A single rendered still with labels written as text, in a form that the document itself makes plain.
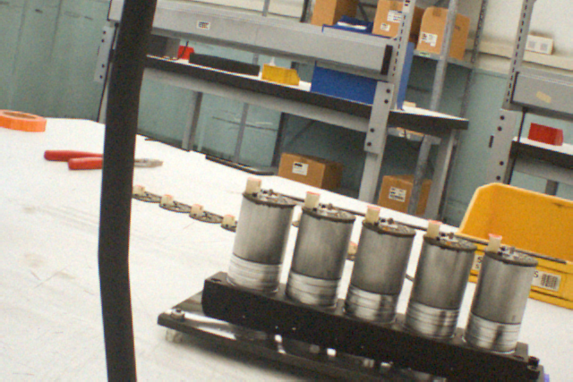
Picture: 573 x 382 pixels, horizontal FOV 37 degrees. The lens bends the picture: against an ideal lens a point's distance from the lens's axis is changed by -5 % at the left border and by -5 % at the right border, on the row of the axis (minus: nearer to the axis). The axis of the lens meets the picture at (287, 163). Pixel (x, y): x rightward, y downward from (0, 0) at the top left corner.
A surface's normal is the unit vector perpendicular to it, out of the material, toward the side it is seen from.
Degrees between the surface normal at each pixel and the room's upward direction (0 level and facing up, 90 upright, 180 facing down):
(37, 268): 0
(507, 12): 90
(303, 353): 0
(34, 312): 0
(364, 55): 90
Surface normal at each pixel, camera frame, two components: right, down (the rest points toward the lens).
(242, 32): -0.55, 0.00
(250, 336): 0.19, -0.97
